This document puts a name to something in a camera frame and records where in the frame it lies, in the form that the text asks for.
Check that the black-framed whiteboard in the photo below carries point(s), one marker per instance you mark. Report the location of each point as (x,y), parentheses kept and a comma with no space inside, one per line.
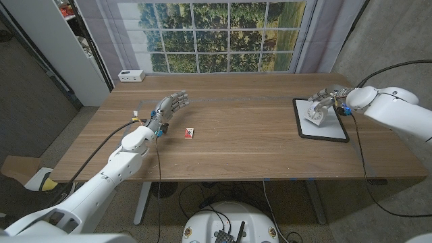
(332,130)

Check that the white cabinet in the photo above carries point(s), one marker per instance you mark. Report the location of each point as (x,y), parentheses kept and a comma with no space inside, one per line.
(57,47)

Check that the printed window backdrop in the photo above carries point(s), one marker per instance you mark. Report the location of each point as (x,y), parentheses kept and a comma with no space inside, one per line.
(216,35)

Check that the grey table leg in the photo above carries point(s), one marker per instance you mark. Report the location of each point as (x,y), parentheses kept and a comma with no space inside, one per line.
(317,202)

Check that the brown cardboard box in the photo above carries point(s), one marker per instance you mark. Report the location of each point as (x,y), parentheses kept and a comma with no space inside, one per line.
(18,167)

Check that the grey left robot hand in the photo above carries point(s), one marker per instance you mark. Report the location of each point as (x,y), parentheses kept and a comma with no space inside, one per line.
(168,107)

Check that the white table leg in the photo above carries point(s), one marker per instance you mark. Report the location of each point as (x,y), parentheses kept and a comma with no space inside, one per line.
(142,202)

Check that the red and white matchbox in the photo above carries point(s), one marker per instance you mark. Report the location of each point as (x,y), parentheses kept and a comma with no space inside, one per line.
(189,133)

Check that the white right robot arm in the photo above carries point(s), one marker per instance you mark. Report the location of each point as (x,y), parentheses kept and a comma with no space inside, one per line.
(388,108)

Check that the white round kitchen timer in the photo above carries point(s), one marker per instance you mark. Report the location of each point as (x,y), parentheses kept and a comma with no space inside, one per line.
(315,116)

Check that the white power strip box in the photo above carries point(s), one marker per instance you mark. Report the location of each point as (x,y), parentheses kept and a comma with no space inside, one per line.
(131,76)

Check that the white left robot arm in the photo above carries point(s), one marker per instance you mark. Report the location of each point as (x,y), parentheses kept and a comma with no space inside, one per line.
(91,192)

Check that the white robot torso base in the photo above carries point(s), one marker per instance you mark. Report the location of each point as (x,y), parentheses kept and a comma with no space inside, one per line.
(230,224)

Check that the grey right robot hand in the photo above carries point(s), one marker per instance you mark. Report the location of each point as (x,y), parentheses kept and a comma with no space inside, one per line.
(329,98)

